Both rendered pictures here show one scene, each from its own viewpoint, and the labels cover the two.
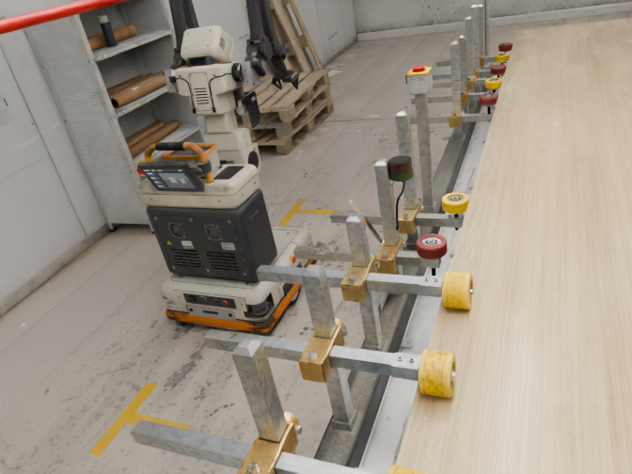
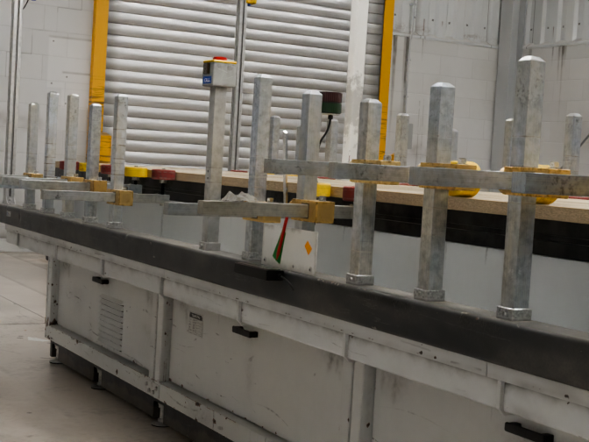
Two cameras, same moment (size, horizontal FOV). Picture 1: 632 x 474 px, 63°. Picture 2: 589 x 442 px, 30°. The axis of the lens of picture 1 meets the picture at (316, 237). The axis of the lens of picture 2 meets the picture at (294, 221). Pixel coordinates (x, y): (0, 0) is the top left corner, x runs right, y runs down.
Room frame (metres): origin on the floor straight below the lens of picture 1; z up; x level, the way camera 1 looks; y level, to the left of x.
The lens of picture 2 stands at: (-0.13, 1.98, 0.95)
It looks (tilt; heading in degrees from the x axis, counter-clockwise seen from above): 3 degrees down; 303
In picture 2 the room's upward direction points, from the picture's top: 3 degrees clockwise
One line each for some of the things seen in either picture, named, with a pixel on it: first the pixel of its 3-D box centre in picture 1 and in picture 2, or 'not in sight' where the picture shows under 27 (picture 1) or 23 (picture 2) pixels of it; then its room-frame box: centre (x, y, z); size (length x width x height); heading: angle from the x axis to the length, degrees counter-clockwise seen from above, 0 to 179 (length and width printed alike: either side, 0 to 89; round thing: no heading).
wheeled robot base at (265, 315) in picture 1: (242, 273); not in sight; (2.41, 0.43, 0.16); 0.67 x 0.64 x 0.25; 152
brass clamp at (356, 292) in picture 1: (360, 276); (372, 171); (1.02, -0.09, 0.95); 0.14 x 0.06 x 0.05; 153
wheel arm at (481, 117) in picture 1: (445, 119); (106, 197); (2.36, -0.72, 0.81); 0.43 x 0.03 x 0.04; 63
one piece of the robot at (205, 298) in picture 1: (210, 299); not in sight; (2.11, 0.57, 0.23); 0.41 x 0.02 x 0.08; 62
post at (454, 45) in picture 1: (456, 94); (117, 166); (2.38, -0.78, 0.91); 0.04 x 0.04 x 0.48; 63
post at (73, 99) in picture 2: (469, 63); (70, 158); (2.82, -1.01, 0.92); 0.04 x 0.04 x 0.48; 63
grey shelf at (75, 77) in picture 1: (134, 112); not in sight; (3.93, 1.13, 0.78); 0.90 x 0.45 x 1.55; 153
